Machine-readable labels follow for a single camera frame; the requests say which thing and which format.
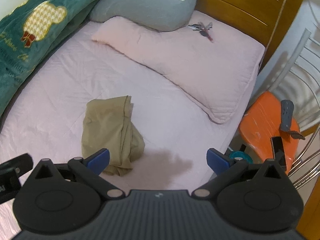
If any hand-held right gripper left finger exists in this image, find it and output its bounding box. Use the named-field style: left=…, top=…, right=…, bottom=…
left=34, top=148, right=126, bottom=201

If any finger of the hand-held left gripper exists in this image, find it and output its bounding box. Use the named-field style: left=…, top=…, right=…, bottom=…
left=0, top=154, right=33, bottom=176

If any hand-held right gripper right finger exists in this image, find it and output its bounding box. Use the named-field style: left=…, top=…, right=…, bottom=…
left=191, top=148, right=287, bottom=200

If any khaki t-shirt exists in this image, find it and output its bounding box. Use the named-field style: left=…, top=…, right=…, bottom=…
left=81, top=95, right=146, bottom=178

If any teal round object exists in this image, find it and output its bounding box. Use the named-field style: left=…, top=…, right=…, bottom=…
left=226, top=150, right=252, bottom=164

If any orange chair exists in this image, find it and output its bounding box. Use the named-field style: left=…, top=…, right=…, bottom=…
left=238, top=91, right=301, bottom=176

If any black rectangular device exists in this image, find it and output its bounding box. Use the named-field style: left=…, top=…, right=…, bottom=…
left=271, top=136, right=287, bottom=169

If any pink quilted pillow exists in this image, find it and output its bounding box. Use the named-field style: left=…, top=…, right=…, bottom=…
left=91, top=10, right=266, bottom=125

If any bunch of keys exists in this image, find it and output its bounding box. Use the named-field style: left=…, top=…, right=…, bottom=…
left=188, top=21, right=215, bottom=43

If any green plush blanket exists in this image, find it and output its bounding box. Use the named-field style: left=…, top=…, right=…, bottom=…
left=0, top=0, right=108, bottom=121

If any wooden headboard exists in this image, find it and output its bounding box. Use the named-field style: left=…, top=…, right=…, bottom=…
left=194, top=0, right=308, bottom=63

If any grey and cream pillow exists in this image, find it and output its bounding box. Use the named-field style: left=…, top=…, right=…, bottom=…
left=89, top=0, right=207, bottom=32

